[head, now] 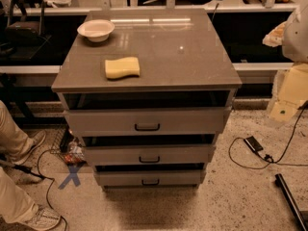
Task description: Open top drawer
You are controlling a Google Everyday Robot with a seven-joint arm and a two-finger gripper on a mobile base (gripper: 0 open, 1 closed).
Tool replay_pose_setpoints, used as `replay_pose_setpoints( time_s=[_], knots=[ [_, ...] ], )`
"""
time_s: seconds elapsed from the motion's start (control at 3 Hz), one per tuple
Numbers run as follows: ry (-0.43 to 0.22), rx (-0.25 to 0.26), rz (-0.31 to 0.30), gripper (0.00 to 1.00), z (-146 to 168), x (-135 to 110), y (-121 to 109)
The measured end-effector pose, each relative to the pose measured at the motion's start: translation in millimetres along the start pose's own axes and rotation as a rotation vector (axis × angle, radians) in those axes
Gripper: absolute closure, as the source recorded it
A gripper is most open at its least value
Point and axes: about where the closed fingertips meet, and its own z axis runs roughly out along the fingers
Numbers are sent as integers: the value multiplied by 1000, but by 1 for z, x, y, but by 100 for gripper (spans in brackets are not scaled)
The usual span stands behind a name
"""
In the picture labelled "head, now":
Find grey drawer cabinet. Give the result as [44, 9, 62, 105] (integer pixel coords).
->
[51, 8, 243, 191]

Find person leg upper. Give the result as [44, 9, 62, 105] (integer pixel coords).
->
[0, 101, 34, 164]

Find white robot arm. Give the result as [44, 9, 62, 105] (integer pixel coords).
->
[263, 0, 308, 122]

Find wire basket with items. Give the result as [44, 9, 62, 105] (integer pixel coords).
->
[50, 125, 86, 166]

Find grey top drawer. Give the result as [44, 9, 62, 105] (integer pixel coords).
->
[64, 107, 231, 137]

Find black metal bar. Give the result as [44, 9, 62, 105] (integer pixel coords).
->
[275, 173, 308, 231]

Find grey middle drawer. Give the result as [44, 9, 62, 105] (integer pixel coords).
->
[84, 145, 216, 166]

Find grey sneaker upper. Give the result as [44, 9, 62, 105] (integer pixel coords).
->
[13, 130, 46, 165]

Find yellow sponge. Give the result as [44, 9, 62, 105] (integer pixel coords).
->
[105, 57, 141, 79]

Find black chair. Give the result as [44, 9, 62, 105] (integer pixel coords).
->
[0, 0, 52, 62]

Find person leg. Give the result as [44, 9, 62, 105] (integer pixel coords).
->
[0, 101, 34, 164]
[0, 167, 39, 223]

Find grey bottom drawer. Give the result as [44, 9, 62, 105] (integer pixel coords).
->
[94, 169, 206, 187]

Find black power adapter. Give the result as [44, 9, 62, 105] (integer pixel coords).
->
[244, 136, 263, 153]

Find black cable left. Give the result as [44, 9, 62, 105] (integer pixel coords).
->
[0, 148, 69, 231]

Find grey drawer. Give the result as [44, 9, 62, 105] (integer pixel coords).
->
[64, 107, 231, 137]
[84, 145, 216, 166]
[94, 169, 206, 187]

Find blue tape cross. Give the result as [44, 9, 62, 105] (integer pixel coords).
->
[58, 164, 83, 190]

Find white bowl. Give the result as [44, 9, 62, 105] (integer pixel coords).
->
[77, 19, 115, 42]

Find white sneaker lower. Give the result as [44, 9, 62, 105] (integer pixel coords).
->
[21, 205, 61, 231]

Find person leg lower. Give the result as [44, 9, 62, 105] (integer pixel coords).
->
[0, 167, 39, 223]

